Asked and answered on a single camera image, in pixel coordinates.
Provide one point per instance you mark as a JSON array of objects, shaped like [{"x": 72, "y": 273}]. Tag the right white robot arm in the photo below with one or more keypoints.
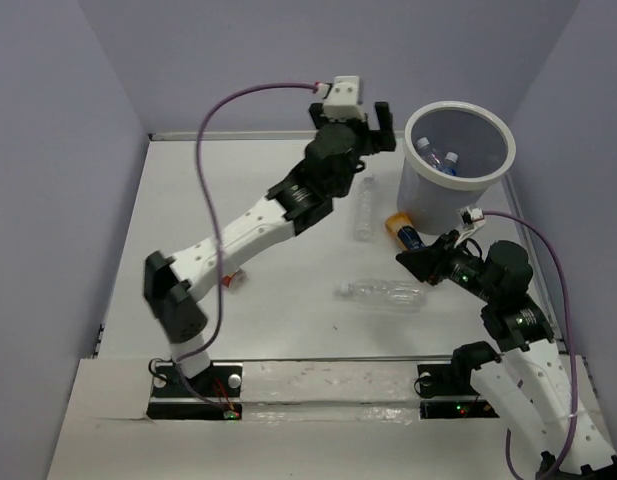
[{"x": 519, "y": 372}]

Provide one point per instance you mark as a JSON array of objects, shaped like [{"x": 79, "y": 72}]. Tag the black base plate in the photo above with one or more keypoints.
[
  {"x": 213, "y": 395},
  {"x": 444, "y": 397}
]

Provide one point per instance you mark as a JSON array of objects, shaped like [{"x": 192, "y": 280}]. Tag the blue label water bottle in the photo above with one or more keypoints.
[{"x": 447, "y": 165}]

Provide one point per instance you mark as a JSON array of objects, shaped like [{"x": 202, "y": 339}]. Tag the red cap clear bottle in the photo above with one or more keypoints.
[{"x": 235, "y": 280}]

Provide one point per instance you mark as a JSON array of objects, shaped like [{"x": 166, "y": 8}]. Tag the large clear crushed bottle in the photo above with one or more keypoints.
[{"x": 393, "y": 295}]

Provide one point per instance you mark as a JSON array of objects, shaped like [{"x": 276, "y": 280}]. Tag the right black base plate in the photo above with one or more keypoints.
[{"x": 444, "y": 397}]

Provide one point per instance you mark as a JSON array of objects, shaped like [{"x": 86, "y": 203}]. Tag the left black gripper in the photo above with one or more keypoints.
[{"x": 374, "y": 141}]

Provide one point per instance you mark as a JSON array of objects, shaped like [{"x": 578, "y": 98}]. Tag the small clear bottle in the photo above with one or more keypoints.
[{"x": 365, "y": 212}]

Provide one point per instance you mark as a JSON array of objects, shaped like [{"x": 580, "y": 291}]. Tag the orange juice bottle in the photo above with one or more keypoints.
[{"x": 401, "y": 229}]

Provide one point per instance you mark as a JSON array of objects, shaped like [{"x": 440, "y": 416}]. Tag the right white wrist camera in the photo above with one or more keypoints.
[{"x": 472, "y": 219}]

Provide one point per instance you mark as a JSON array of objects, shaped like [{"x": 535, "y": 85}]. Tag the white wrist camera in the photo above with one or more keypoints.
[
  {"x": 342, "y": 98},
  {"x": 472, "y": 219}
]

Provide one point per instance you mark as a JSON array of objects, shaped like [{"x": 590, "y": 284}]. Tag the slim clear plastic bottle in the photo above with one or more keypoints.
[{"x": 429, "y": 153}]

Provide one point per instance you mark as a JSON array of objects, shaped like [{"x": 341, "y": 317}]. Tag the white round bin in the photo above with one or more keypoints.
[{"x": 486, "y": 149}]

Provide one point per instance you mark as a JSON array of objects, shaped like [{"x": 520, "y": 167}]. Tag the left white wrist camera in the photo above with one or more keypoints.
[{"x": 342, "y": 98}]

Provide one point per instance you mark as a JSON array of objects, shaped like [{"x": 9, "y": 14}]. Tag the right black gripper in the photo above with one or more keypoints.
[{"x": 429, "y": 262}]

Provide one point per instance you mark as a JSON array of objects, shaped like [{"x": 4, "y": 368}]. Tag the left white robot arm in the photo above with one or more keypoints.
[{"x": 174, "y": 285}]

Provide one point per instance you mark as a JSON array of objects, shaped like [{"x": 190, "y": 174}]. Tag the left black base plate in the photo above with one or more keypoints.
[{"x": 213, "y": 395}]

